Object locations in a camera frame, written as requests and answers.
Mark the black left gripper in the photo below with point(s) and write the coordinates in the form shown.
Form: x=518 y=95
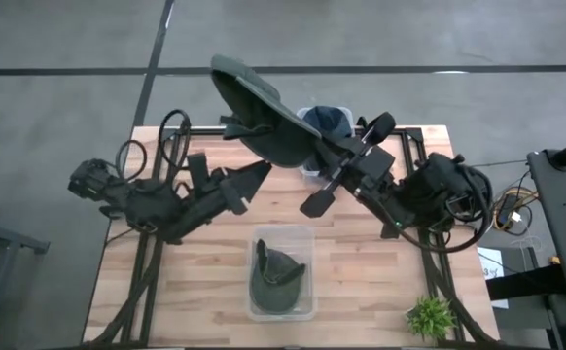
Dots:
x=217 y=189

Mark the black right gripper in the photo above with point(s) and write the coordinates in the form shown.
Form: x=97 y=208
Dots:
x=375 y=165

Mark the navy blue baseball cap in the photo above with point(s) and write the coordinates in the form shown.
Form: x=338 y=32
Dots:
x=331 y=121

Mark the dark green baseball cap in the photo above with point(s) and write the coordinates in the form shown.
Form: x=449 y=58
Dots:
x=273 y=136
x=273 y=291

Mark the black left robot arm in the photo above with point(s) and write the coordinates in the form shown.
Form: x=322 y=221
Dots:
x=152 y=209

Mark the clear plastic storage bin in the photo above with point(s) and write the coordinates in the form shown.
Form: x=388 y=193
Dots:
x=293 y=235
x=302 y=115

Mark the white paper sheet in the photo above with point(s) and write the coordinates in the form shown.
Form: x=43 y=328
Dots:
x=489 y=257

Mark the white power adapter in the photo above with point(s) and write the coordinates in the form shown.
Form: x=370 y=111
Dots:
x=515 y=216

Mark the small green potted plant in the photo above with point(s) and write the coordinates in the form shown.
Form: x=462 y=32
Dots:
x=431 y=318

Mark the black flat bar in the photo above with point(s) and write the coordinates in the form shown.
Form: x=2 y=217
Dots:
x=526 y=284

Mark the brass knob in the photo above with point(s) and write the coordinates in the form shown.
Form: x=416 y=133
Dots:
x=554 y=261

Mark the grey metal stand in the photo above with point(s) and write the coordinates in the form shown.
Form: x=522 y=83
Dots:
x=20 y=241

